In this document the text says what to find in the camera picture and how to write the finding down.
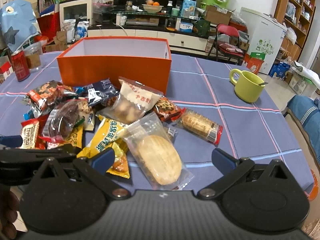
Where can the white nut snack packet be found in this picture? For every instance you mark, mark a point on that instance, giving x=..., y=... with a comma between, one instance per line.
x=133, y=102

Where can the blue plaid tablecloth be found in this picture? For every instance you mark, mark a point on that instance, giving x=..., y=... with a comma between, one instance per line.
x=258, y=131

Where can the green mug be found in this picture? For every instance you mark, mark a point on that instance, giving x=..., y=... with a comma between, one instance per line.
x=247, y=85

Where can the orange storage box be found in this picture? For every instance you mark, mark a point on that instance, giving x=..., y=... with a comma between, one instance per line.
x=143, y=59

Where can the red white snack packet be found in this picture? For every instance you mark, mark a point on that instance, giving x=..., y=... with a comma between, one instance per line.
x=30, y=135

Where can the cardboard box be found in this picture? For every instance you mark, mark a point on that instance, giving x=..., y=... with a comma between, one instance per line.
x=217, y=15

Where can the white glass door cabinet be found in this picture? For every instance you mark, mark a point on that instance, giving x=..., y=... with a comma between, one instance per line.
x=76, y=9

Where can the red soda can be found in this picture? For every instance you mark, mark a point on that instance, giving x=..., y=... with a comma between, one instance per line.
x=20, y=66

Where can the grey orange crisp packet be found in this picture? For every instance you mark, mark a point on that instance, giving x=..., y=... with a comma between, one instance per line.
x=46, y=97

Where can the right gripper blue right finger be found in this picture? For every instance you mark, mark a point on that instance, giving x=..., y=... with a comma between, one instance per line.
x=224, y=162

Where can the white tv cabinet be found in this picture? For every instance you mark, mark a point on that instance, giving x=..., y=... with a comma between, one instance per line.
x=184, y=43

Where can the clear biscuit roll packet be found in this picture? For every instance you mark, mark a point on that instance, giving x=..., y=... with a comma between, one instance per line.
x=200, y=125

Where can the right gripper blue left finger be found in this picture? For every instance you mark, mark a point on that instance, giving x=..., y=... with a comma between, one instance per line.
x=103, y=161

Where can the dark navy snack packet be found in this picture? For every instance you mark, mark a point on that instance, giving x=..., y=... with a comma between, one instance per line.
x=100, y=92

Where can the clear round cracker packet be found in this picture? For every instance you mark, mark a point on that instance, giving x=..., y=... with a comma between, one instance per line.
x=155, y=154

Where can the dark red jujube packet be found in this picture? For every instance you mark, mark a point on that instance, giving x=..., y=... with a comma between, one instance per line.
x=60, y=122

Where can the wooden bookshelf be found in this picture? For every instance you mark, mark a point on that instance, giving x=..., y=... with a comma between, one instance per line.
x=297, y=15

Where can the yellow snack packet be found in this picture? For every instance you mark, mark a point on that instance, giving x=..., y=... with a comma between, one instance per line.
x=108, y=135

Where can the white chest freezer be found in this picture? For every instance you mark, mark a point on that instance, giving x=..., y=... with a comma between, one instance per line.
x=266, y=35

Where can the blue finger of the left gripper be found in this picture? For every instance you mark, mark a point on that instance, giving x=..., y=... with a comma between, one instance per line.
x=11, y=141

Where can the blue star fabric cover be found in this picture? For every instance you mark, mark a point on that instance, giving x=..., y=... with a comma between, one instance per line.
x=18, y=24

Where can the fruit bowl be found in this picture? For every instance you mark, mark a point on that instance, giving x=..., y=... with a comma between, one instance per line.
x=152, y=7

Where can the red folding chair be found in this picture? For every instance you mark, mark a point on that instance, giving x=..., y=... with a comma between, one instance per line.
x=227, y=43

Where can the clear plastic jar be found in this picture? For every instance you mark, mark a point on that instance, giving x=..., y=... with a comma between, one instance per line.
x=32, y=54

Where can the orange brown snack packet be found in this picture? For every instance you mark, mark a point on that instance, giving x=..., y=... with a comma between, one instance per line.
x=167, y=110

